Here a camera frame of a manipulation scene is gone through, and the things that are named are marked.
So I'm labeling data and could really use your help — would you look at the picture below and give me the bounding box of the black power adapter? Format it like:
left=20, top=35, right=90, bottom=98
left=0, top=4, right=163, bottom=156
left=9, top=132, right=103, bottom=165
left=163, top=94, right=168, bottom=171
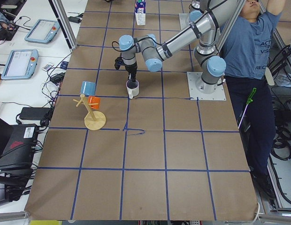
left=19, top=107, right=50, bottom=120

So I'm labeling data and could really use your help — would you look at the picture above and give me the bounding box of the blue white milk carton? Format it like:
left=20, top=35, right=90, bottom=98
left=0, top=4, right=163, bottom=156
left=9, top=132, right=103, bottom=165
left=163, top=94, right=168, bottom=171
left=135, top=0, right=146, bottom=26

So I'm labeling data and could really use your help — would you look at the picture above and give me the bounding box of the white ribbed mug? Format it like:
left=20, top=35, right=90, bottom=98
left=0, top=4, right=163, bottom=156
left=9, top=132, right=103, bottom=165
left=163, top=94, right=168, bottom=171
left=126, top=80, right=139, bottom=99

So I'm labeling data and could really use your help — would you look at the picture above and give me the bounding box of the teach pendant far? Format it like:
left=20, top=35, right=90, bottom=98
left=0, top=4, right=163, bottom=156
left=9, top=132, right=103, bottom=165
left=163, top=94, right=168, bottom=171
left=24, top=19, right=60, bottom=44

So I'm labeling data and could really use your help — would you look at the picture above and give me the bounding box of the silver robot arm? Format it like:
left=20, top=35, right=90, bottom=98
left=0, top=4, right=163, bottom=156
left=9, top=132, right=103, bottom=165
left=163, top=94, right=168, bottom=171
left=189, top=0, right=207, bottom=14
left=114, top=0, right=245, bottom=94

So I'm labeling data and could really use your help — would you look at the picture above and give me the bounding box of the person in blue shirt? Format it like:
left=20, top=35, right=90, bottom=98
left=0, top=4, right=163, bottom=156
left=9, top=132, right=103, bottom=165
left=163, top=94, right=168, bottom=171
left=221, top=0, right=285, bottom=199

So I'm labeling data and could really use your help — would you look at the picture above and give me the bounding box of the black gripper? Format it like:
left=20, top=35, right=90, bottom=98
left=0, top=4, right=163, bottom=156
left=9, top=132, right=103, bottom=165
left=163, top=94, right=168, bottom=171
left=125, top=63, right=138, bottom=81

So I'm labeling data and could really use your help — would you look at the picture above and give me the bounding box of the teach pendant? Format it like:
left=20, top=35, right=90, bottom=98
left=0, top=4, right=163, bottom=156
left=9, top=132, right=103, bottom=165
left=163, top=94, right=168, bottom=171
left=1, top=49, right=39, bottom=80
left=24, top=19, right=60, bottom=44

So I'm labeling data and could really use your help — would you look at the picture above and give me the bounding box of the black computer box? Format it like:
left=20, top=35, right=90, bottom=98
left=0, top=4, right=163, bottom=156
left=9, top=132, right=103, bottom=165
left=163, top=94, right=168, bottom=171
left=0, top=118, right=38, bottom=171

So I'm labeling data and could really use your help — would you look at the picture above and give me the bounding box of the aluminium frame post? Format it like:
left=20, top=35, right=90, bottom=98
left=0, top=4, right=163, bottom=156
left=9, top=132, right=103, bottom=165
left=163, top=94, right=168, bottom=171
left=48, top=0, right=77, bottom=50

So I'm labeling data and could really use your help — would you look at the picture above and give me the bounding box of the orange cup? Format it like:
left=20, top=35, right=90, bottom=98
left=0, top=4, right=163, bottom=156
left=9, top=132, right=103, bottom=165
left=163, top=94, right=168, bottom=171
left=88, top=96, right=100, bottom=110

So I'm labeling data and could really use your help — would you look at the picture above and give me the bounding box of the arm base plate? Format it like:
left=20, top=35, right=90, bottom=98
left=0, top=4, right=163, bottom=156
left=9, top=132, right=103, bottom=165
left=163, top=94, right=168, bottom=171
left=179, top=13, right=193, bottom=30
left=187, top=72, right=226, bottom=101

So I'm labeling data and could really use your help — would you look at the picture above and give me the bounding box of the teach pendant near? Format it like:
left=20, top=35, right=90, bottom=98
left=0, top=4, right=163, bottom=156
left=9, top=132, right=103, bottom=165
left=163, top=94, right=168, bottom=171
left=1, top=49, right=39, bottom=80

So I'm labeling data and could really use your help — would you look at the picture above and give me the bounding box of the small remote control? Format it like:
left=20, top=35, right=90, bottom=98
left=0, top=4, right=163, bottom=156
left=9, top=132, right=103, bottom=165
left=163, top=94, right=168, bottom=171
left=42, top=63, right=54, bottom=71

